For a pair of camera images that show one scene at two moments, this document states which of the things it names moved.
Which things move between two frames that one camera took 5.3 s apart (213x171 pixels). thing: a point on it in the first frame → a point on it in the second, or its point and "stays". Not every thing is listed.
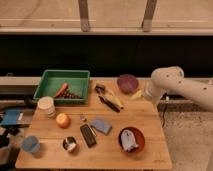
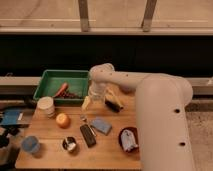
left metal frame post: [85, 24] stays
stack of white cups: [45, 108] stays
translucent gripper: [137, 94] → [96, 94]
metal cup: [69, 143] stays
